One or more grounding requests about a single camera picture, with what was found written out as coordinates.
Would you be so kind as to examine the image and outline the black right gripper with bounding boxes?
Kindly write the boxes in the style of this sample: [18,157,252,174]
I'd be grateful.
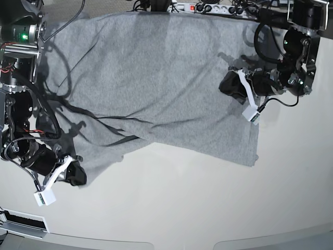
[22,144,87,186]

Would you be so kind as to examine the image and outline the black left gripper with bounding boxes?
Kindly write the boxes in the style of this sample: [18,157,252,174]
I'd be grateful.
[219,69,284,104]

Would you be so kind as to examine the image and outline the grey t-shirt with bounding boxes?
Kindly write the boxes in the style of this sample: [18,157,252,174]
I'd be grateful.
[37,12,263,183]

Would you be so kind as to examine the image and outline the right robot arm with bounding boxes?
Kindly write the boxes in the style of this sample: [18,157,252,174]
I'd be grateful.
[1,1,87,190]

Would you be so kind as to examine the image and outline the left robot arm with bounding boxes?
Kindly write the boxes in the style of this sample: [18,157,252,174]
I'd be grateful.
[219,1,332,104]

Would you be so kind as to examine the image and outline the white power strip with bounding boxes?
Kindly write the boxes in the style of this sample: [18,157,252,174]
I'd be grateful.
[167,1,258,19]

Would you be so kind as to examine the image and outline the white slotted bracket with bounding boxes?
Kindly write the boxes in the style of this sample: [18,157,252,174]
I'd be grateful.
[1,208,50,239]

